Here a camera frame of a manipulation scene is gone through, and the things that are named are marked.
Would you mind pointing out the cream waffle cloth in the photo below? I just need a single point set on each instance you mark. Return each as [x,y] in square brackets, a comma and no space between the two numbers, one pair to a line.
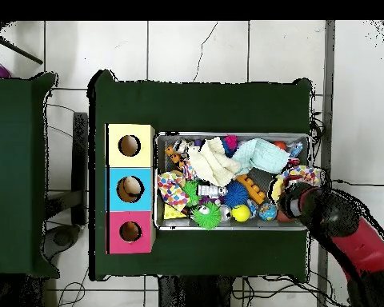
[214,163]

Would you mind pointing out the silver toy robot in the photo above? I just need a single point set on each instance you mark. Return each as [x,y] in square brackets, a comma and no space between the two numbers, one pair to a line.
[211,191]

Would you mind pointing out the white multicolour dotted cloth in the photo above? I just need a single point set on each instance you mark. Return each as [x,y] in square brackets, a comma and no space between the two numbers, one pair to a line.
[171,190]
[304,172]

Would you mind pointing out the green fuzzy toy with eyes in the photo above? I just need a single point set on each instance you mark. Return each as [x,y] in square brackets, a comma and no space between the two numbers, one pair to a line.
[208,218]

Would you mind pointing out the orange plastic grid tray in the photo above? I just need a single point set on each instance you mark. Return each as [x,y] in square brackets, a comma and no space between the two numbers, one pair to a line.
[251,188]

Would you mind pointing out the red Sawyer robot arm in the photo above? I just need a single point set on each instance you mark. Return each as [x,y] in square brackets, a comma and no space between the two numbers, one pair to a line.
[364,246]

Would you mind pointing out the wooden box with three holes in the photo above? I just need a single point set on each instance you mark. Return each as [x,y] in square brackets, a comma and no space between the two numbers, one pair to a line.
[140,160]

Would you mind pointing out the blue spiky ball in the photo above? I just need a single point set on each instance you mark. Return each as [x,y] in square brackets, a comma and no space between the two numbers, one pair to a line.
[236,194]

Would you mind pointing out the dark green tablecloth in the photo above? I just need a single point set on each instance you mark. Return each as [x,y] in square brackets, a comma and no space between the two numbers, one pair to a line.
[12,176]
[204,108]

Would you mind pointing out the yellow ball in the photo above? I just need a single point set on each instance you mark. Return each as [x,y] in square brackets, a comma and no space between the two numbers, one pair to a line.
[240,213]

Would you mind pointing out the mint green cloth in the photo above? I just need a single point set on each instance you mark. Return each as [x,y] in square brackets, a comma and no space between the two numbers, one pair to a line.
[268,156]

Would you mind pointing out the blue globe print ball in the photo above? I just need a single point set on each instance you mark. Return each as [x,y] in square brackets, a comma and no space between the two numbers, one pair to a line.
[268,211]

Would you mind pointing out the grey rounded floor object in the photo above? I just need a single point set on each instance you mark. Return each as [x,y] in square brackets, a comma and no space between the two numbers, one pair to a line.
[62,238]

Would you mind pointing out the black tripod leg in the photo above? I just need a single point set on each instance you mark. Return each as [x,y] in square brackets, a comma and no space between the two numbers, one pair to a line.
[19,50]

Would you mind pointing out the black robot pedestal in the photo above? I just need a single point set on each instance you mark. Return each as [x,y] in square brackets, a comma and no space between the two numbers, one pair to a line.
[195,291]

